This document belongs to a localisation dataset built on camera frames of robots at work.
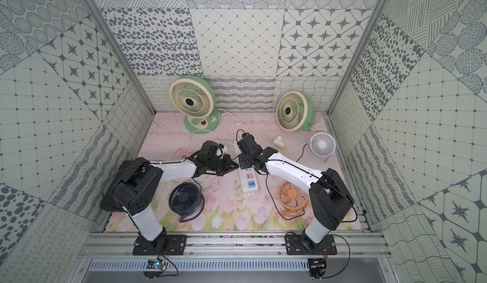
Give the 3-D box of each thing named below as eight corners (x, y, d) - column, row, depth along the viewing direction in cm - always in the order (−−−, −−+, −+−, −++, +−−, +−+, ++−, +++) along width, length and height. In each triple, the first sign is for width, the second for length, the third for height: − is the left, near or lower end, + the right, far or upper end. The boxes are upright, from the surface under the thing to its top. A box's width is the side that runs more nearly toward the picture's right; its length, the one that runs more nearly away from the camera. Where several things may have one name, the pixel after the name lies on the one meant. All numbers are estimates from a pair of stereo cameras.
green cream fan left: (182, 133, 111) (162, 90, 86) (186, 119, 119) (169, 75, 94) (218, 133, 111) (208, 90, 86) (220, 119, 119) (211, 75, 94)
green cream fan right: (289, 141, 108) (296, 117, 93) (272, 115, 122) (276, 90, 106) (309, 134, 111) (318, 110, 96) (291, 110, 125) (296, 85, 109)
